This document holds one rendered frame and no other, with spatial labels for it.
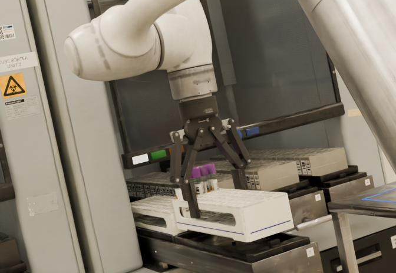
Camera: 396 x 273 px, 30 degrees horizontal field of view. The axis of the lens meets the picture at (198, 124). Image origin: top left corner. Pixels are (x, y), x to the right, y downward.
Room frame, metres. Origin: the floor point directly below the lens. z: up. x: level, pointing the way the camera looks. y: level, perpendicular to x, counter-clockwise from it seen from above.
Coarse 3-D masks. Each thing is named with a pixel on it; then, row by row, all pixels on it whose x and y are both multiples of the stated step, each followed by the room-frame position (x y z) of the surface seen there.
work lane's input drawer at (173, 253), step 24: (144, 240) 1.65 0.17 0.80; (168, 240) 1.55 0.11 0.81; (192, 240) 1.45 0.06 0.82; (216, 240) 1.47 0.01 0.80; (264, 240) 1.38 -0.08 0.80; (288, 240) 1.28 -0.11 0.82; (192, 264) 1.43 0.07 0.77; (216, 264) 1.33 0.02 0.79; (240, 264) 1.25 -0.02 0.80; (264, 264) 1.22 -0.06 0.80; (288, 264) 1.24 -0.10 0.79; (312, 264) 1.26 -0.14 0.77
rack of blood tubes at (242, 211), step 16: (208, 192) 1.50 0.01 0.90; (224, 192) 1.46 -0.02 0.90; (240, 192) 1.41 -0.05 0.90; (256, 192) 1.38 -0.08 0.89; (272, 192) 1.33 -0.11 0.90; (176, 208) 1.50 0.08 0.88; (208, 208) 1.36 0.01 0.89; (224, 208) 1.31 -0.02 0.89; (240, 208) 1.25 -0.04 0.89; (256, 208) 1.26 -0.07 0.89; (272, 208) 1.28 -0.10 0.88; (288, 208) 1.29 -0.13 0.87; (192, 224) 1.44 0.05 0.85; (208, 224) 1.38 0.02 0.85; (224, 224) 1.43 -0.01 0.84; (240, 224) 1.26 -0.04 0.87; (256, 224) 1.26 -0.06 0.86; (272, 224) 1.27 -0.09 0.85; (288, 224) 1.29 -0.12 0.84; (240, 240) 1.27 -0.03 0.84
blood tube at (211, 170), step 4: (212, 164) 1.52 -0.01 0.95; (208, 168) 1.52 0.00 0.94; (212, 168) 1.52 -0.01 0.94; (212, 172) 1.52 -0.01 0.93; (212, 176) 1.52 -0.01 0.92; (212, 180) 1.52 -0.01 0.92; (216, 180) 1.52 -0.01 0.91; (212, 184) 1.52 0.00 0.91; (216, 184) 1.52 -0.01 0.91; (212, 188) 1.52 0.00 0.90; (216, 188) 1.52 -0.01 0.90
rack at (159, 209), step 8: (144, 200) 1.80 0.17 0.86; (152, 200) 1.77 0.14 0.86; (160, 200) 1.74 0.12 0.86; (168, 200) 1.72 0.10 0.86; (136, 208) 1.71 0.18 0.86; (144, 208) 1.67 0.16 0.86; (152, 208) 1.65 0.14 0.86; (160, 208) 1.63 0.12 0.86; (168, 208) 1.60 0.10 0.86; (136, 216) 1.81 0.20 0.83; (144, 216) 1.79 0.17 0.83; (152, 216) 1.76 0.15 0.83; (160, 216) 1.58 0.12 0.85; (168, 216) 1.54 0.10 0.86; (136, 224) 1.73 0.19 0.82; (144, 224) 1.68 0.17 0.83; (152, 224) 1.74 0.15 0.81; (160, 224) 1.73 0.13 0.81; (168, 224) 1.55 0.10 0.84; (176, 224) 1.54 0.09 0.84; (168, 232) 1.56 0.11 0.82; (176, 232) 1.54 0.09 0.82
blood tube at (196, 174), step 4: (196, 168) 1.50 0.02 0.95; (196, 172) 1.50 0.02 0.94; (196, 176) 1.50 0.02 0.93; (200, 176) 1.51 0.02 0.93; (196, 180) 1.50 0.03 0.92; (200, 180) 1.51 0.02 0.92; (196, 184) 1.50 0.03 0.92; (200, 184) 1.50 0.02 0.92; (196, 188) 1.50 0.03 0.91; (200, 188) 1.50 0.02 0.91; (200, 192) 1.50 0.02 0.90; (200, 212) 1.50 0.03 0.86
